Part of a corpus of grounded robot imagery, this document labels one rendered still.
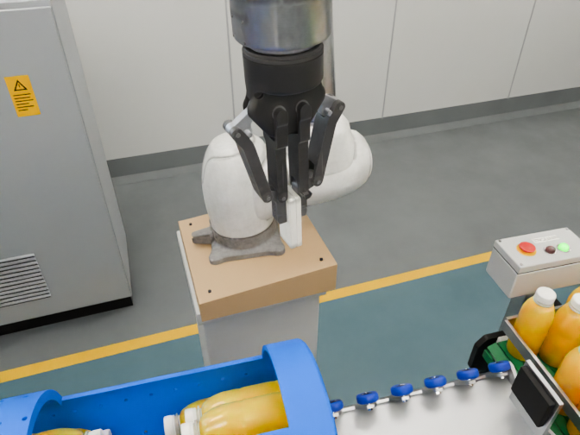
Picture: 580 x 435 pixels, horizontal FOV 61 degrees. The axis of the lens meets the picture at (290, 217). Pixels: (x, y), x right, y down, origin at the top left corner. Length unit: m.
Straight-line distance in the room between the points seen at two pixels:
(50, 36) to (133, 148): 1.70
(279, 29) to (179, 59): 2.88
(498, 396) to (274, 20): 0.95
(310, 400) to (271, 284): 0.43
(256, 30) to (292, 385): 0.50
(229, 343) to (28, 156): 1.16
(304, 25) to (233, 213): 0.73
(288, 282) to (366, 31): 2.69
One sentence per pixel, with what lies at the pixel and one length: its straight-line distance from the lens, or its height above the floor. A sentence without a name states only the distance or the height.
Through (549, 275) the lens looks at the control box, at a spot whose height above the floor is 1.05.
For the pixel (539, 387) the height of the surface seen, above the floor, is 1.05.
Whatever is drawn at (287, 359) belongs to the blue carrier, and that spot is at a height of 1.23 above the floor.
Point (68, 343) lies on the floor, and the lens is 2.58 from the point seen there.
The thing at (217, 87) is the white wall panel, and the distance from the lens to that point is 3.40.
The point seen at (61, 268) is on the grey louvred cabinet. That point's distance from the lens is 2.41.
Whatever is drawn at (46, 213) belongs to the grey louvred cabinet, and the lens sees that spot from 2.23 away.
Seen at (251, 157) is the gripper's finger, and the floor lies 1.61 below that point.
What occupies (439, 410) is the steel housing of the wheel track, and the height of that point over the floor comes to 0.93.
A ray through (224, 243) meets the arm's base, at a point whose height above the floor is 1.10.
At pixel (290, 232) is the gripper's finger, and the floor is 1.50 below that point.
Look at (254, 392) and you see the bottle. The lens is 0.87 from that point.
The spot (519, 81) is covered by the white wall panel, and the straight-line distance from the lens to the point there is 4.58.
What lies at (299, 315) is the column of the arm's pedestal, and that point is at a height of 0.89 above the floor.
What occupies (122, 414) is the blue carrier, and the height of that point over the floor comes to 1.05.
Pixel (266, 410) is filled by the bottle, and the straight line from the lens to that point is 0.80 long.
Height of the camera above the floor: 1.86
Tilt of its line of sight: 37 degrees down
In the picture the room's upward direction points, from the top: straight up
